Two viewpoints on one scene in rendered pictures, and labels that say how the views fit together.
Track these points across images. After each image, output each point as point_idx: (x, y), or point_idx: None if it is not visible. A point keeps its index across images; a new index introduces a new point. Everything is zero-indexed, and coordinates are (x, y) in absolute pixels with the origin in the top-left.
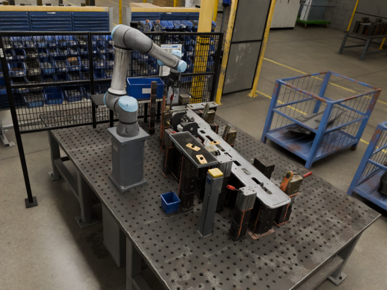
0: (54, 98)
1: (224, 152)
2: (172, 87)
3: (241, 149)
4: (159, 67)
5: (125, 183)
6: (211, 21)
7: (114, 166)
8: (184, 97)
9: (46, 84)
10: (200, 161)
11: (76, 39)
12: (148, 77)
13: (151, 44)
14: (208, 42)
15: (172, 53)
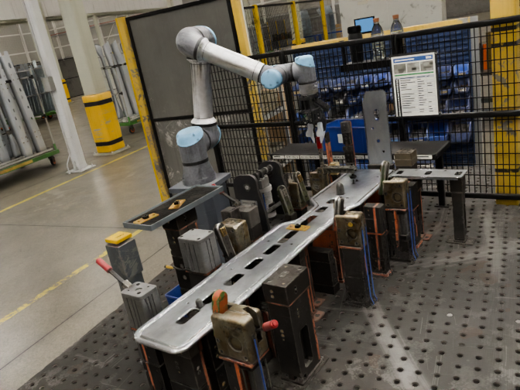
0: (254, 144)
1: (275, 244)
2: (299, 122)
3: (466, 289)
4: (394, 100)
5: None
6: None
7: None
8: (398, 154)
9: (243, 125)
10: (136, 220)
11: (268, 64)
12: None
13: (195, 45)
14: (512, 41)
15: (294, 62)
